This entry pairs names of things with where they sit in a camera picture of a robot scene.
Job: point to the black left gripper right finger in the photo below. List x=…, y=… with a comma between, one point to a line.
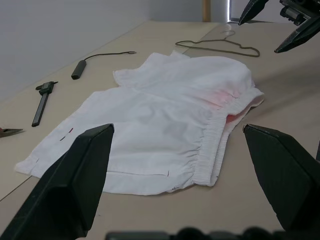
x=287, y=180

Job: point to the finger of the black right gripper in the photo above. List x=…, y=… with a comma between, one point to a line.
x=302, y=32
x=252, y=10

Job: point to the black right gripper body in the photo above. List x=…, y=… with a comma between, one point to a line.
x=300, y=10

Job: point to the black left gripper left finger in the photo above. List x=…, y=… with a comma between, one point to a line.
x=62, y=180

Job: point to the white cloth garment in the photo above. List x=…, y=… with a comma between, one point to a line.
x=162, y=112

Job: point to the pliers tip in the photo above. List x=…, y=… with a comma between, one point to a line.
x=7, y=131

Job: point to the black caliper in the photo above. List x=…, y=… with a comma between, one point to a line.
x=41, y=107

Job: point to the wooden post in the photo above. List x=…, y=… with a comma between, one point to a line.
x=206, y=10

